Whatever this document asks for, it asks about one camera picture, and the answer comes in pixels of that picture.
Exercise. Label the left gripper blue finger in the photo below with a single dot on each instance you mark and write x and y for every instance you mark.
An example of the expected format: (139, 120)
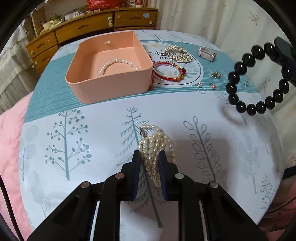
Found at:
(286, 58)

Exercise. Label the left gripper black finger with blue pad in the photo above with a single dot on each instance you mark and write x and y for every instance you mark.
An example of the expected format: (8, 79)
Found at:
(92, 211)
(205, 211)

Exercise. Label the green gold flower brooch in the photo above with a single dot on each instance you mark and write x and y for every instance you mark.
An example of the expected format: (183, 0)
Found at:
(216, 74)

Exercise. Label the pink smart watch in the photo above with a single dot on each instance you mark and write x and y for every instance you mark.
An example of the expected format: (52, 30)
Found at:
(206, 54)

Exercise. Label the silver ring pink stone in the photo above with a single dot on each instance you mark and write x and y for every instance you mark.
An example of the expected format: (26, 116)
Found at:
(200, 88)

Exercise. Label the pink plastic tray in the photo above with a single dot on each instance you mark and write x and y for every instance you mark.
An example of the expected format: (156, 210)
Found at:
(109, 66)

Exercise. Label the small blue flower earring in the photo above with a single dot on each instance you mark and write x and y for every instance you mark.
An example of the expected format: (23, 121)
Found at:
(246, 83)

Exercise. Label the white floral curtain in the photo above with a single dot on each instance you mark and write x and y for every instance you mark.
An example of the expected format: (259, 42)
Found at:
(234, 27)

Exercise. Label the pink quilt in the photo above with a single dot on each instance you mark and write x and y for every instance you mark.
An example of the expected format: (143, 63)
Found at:
(11, 127)

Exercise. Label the white lace bed cover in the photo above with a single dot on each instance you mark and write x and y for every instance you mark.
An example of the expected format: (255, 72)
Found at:
(18, 76)

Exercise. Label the wooden desk with drawers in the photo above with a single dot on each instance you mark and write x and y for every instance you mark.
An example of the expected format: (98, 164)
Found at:
(42, 49)

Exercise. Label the white mug on desk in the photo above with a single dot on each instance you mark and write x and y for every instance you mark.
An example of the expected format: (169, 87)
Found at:
(47, 25)

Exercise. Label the red plastic bag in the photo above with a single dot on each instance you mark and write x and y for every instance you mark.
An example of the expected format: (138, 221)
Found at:
(104, 4)

